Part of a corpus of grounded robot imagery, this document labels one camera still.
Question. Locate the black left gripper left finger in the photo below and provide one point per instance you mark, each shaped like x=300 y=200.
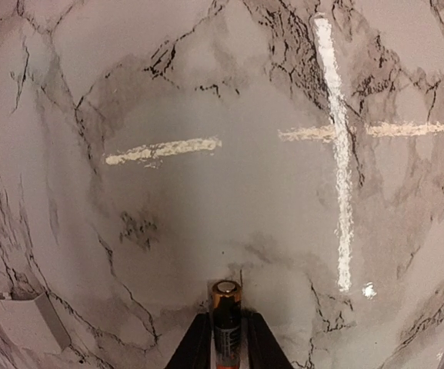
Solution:
x=194 y=349

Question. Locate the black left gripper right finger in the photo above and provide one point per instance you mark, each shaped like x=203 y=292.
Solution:
x=264 y=351

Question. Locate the white battery cover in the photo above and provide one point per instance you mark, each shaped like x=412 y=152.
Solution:
x=33 y=324

